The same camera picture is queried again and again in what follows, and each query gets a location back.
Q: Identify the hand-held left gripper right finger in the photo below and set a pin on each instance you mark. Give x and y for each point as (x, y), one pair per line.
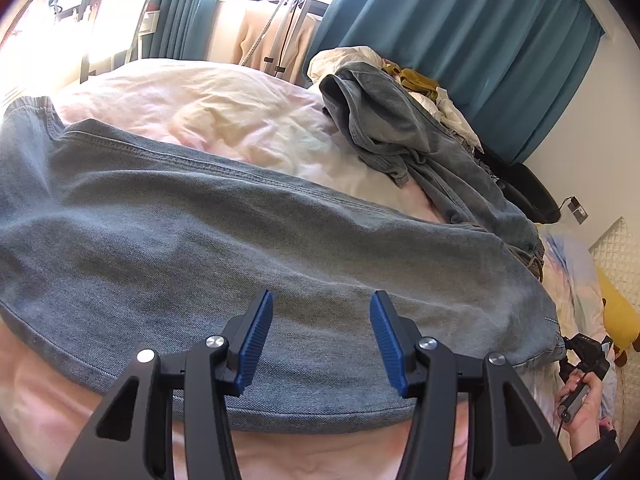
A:
(387, 345)

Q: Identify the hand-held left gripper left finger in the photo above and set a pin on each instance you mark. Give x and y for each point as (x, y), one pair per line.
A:
(255, 340)

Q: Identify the light blue denim jeans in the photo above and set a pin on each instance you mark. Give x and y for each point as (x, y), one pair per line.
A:
(200, 220)

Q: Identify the dark grey-blue denim jeans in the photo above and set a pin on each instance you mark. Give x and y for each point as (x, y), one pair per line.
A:
(380, 120)

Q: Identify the person's right forearm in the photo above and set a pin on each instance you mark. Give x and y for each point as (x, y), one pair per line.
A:
(597, 455)

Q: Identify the pile of white and yellow clothes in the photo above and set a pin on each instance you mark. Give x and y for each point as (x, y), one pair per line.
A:
(335, 60)

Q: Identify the person's right hand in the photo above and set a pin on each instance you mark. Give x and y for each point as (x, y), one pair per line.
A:
(587, 412)

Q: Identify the yellow plush toy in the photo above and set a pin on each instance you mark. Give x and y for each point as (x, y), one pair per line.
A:
(617, 310)

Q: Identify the pastel tie-dye pillow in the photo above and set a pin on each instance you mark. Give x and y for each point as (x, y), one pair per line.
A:
(575, 285)

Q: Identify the pink pastel duvet bed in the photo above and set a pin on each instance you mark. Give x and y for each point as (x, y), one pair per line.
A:
(200, 105)

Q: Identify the mustard yellow cloth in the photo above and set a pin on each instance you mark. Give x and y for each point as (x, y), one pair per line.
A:
(417, 79)

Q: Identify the beige draped cloth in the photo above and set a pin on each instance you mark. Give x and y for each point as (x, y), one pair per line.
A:
(255, 35)

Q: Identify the wide teal curtain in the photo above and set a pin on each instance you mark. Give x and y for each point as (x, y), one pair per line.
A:
(475, 35)

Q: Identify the narrow teal curtain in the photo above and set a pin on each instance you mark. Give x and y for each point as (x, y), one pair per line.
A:
(185, 10)

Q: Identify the white chair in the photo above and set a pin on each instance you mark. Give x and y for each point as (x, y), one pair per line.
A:
(120, 15)

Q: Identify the wall socket with plug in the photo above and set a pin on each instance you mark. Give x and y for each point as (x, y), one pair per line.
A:
(579, 210)

